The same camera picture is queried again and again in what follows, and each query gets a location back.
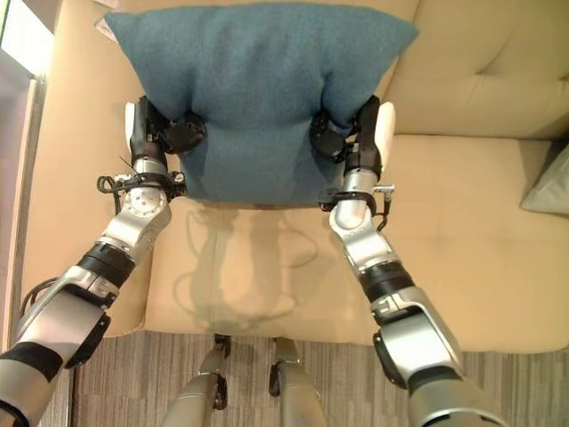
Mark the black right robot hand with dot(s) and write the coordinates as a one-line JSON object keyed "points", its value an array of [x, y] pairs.
{"points": [[364, 133]]}

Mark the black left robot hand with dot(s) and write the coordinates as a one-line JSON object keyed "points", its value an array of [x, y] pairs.
{"points": [[144, 129]]}

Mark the teal blue fabric cushion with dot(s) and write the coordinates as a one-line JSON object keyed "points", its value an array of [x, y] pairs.
{"points": [[258, 98]]}

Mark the silver right robot leg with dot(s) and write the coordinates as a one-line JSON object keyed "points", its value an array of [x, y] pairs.
{"points": [[295, 387]]}

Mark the beige leather sofa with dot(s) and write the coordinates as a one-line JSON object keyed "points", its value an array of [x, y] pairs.
{"points": [[444, 222]]}

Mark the silver left robot leg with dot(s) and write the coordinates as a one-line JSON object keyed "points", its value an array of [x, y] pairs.
{"points": [[200, 391]]}

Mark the pink patterned cushion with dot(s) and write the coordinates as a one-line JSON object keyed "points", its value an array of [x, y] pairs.
{"points": [[105, 27]]}

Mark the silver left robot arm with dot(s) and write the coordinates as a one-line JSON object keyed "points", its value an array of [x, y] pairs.
{"points": [[89, 284]]}

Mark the silver robot leg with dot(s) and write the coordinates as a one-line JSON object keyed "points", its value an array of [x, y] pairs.
{"points": [[295, 387], [200, 391]]}

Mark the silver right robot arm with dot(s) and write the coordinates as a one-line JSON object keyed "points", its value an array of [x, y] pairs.
{"points": [[400, 320]]}

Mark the grey fabric cushion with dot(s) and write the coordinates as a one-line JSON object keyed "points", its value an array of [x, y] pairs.
{"points": [[550, 182]]}

